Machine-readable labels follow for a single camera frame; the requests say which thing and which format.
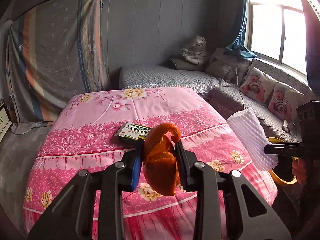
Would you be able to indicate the white foam fruit net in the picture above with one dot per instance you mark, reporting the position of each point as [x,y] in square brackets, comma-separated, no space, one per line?
[252,135]

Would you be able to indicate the white cabinet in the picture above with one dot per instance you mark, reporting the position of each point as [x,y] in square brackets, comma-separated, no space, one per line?
[3,122]

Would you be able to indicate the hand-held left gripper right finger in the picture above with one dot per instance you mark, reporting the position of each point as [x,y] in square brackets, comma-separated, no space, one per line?
[180,165]

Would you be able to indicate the person's right hand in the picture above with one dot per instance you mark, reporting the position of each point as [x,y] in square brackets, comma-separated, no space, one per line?
[299,171]

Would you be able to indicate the pink floral blanket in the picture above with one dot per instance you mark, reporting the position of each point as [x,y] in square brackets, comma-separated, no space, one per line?
[100,115]

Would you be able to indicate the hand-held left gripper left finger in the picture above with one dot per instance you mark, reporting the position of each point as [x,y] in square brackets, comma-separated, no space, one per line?
[137,166]

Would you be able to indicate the small white charger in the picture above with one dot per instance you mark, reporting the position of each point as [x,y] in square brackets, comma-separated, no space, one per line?
[287,127]

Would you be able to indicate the grey quilted sofa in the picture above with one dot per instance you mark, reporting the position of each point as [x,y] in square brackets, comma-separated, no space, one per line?
[162,77]

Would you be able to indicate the flat grey pillow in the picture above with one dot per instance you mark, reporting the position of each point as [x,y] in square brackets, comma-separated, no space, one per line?
[185,65]

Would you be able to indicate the white green medicine box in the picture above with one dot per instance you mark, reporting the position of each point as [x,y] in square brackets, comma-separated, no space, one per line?
[130,132]

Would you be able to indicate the yellow round basin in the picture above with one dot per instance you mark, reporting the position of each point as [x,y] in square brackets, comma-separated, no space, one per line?
[282,180]

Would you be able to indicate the large orange peel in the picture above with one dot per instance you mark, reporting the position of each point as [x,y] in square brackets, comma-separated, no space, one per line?
[161,160]

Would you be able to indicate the crumpled grey cushion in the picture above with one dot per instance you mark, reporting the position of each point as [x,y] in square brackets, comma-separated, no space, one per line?
[222,67]

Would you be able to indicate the baby print pillow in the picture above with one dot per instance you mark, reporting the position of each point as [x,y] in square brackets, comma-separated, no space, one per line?
[255,85]
[285,102]

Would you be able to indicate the striped grey hanging cloth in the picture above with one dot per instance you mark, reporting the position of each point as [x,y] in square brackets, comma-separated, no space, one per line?
[57,55]

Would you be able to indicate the window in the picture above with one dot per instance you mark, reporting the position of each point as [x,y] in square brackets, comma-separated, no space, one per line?
[270,30]

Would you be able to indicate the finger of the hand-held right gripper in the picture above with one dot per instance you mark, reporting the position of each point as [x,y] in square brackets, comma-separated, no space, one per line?
[282,149]

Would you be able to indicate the blue curtain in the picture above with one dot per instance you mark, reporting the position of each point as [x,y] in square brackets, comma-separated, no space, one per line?
[241,30]

